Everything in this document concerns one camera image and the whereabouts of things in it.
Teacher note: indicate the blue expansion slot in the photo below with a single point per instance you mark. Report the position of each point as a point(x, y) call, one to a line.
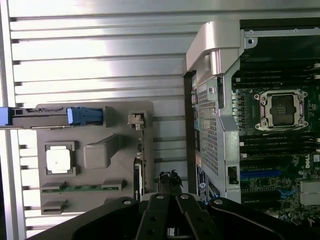
point(260, 174)

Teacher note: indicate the grey parts rack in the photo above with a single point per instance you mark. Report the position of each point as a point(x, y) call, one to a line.
point(120, 155)

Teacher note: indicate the hard disk with blue carrier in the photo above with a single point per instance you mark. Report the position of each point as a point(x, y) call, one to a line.
point(37, 120)

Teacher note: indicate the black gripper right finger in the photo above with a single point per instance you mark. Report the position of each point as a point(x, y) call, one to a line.
point(225, 220)

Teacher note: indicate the metal CPU socket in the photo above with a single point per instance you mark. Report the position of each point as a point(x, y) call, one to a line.
point(281, 110)

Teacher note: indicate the silver chipset heat sink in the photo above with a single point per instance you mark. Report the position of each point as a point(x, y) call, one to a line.
point(310, 191)

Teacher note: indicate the green RAM stick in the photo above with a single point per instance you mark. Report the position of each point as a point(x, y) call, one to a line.
point(82, 188)

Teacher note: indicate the open black PC case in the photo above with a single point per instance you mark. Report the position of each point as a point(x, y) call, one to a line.
point(215, 62)

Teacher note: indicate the green motherboard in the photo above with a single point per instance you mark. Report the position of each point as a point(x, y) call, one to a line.
point(275, 165)

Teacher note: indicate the silver CPU chip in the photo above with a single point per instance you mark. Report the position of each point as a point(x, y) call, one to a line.
point(58, 161)

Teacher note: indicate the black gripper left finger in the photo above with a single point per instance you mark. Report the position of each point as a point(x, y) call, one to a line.
point(105, 220)

